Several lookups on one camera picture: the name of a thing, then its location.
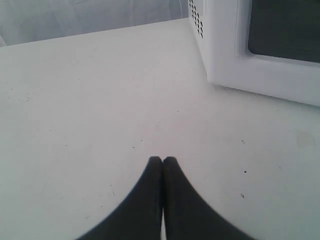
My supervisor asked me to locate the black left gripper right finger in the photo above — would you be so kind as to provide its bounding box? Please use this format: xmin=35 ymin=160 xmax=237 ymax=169
xmin=162 ymin=156 xmax=252 ymax=240

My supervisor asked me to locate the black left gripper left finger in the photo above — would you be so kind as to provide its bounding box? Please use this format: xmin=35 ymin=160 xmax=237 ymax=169
xmin=79 ymin=156 xmax=163 ymax=240

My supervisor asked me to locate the white microwave door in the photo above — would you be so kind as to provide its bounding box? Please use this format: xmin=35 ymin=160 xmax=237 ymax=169
xmin=202 ymin=0 xmax=320 ymax=106

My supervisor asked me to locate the white microwave oven body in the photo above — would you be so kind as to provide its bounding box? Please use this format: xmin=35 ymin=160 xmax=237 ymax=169
xmin=187 ymin=0 xmax=213 ymax=83

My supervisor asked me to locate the white backdrop curtain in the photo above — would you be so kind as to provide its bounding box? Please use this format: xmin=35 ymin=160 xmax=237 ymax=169
xmin=0 ymin=0 xmax=188 ymax=47

